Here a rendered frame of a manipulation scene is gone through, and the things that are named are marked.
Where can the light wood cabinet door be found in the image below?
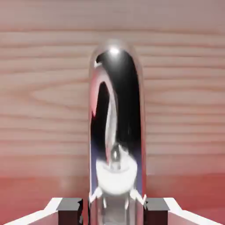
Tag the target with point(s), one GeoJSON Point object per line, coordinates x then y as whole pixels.
{"type": "Point", "coordinates": [44, 105]}

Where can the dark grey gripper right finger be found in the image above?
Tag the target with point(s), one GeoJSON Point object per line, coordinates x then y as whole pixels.
{"type": "Point", "coordinates": [157, 211]}

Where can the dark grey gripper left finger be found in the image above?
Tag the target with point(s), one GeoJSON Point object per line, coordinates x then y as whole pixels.
{"type": "Point", "coordinates": [67, 211]}

